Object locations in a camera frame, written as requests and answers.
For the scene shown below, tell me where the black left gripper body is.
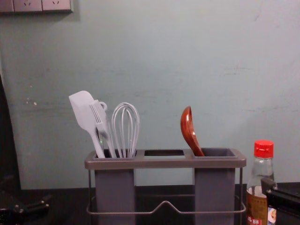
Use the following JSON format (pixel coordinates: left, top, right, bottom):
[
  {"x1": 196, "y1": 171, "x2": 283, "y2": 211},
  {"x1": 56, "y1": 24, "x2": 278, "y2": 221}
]
[{"x1": 0, "y1": 174, "x2": 24, "y2": 225}]

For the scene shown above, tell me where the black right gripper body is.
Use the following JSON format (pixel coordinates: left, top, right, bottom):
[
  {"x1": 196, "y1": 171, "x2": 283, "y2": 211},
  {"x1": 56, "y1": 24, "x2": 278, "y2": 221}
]
[{"x1": 266, "y1": 181, "x2": 300, "y2": 225}]

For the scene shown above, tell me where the clear bottle with red cap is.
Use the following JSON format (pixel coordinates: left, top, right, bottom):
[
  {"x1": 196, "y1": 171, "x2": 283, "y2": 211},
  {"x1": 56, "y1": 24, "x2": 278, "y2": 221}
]
[{"x1": 246, "y1": 140, "x2": 276, "y2": 225}]

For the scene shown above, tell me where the grey plastic utensil bin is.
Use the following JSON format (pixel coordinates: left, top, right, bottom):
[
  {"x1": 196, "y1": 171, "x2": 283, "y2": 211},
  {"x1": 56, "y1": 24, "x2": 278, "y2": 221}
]
[
  {"x1": 93, "y1": 149, "x2": 137, "y2": 225},
  {"x1": 193, "y1": 147, "x2": 236, "y2": 225}
]

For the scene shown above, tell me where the black curved upright object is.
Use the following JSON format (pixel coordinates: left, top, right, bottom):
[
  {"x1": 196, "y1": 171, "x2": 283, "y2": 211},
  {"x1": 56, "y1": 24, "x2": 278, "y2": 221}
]
[{"x1": 0, "y1": 74, "x2": 22, "y2": 191}]

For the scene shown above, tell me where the brown wooden spoon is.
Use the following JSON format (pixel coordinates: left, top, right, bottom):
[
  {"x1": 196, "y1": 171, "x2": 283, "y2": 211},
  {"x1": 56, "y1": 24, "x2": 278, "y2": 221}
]
[{"x1": 180, "y1": 105, "x2": 205, "y2": 157}]

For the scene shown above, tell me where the grey silicone spatula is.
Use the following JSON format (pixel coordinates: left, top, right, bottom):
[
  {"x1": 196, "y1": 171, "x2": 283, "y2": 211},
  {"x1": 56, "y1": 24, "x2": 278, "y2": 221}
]
[{"x1": 68, "y1": 90, "x2": 106, "y2": 158}]

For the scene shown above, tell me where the grey slotted turner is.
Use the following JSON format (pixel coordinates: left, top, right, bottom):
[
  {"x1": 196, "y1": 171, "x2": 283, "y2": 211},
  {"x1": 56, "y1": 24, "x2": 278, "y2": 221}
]
[{"x1": 89, "y1": 99, "x2": 116, "y2": 158}]

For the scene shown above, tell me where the grey silicone whisk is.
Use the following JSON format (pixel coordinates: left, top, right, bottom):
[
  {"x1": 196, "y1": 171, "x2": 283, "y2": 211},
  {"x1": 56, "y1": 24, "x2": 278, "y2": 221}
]
[{"x1": 111, "y1": 102, "x2": 141, "y2": 158}]

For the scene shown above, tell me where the grey metal utensil rack frame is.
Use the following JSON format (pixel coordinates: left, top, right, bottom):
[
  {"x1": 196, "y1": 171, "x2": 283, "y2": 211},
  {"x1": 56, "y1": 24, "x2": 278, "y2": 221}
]
[{"x1": 84, "y1": 148, "x2": 248, "y2": 225}]

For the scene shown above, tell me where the grey wall socket panel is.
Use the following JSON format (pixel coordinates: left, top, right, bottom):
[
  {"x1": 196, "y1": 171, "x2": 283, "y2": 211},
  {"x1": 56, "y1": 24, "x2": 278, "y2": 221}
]
[{"x1": 0, "y1": 0, "x2": 74, "y2": 15}]

